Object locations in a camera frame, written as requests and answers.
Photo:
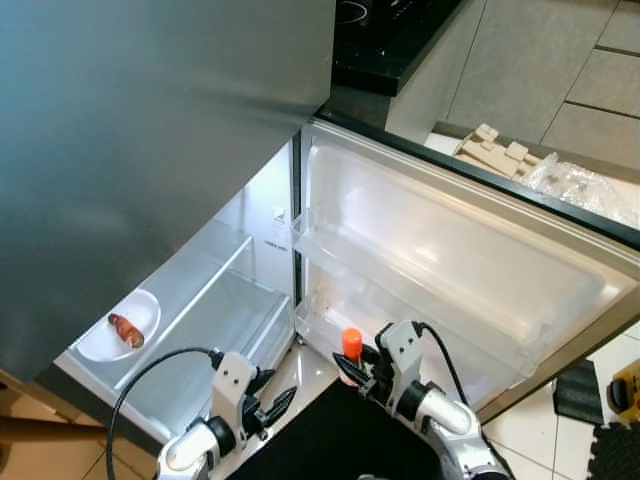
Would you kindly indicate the silver freezer door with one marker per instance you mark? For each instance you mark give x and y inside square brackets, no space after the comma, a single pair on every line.
[150,150]

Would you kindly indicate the black floor mat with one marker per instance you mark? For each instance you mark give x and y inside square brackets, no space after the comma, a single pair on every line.
[330,440]

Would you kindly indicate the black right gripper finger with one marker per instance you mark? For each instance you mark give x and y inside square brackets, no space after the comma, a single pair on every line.
[353,373]

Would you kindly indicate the black foam puzzle mat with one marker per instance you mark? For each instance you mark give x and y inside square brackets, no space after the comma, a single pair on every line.
[618,455]

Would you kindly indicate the reddish brown sweet potato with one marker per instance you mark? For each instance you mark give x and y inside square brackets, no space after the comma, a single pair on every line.
[127,330]

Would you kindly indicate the black cooktop counter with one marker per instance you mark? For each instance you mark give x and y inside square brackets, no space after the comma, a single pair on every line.
[390,40]

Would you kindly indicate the white plate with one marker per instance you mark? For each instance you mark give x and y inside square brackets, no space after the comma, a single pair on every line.
[95,340]

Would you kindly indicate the glass fridge shelf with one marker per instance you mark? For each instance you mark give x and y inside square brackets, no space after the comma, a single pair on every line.
[190,290]

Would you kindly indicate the small black ribbed tile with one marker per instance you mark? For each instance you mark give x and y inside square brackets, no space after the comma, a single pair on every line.
[578,392]

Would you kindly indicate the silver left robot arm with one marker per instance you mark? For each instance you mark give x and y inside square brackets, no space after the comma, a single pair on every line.
[190,450]

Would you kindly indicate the clear fridge door bin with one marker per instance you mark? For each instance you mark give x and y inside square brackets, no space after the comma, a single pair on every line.
[450,290]
[440,350]

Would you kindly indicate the yellow and blue container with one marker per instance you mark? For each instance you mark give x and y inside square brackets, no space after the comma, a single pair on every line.
[627,390]

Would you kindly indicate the cardboard packing insert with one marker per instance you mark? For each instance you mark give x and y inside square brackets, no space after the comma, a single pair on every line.
[495,155]

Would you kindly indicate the clear crisper drawer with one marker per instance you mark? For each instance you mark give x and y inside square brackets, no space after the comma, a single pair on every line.
[230,320]

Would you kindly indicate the large clear plastic bag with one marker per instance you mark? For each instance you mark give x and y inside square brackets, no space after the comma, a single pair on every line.
[590,190]

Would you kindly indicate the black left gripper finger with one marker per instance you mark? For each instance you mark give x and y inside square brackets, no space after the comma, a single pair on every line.
[277,404]
[260,380]

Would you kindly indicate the silver fridge compartment door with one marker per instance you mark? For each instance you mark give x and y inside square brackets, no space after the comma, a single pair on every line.
[480,200]

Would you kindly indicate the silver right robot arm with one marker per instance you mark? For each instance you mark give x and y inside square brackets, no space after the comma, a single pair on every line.
[450,415]

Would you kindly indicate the orange capped seasoning bottle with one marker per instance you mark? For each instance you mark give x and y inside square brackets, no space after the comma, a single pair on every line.
[351,342]

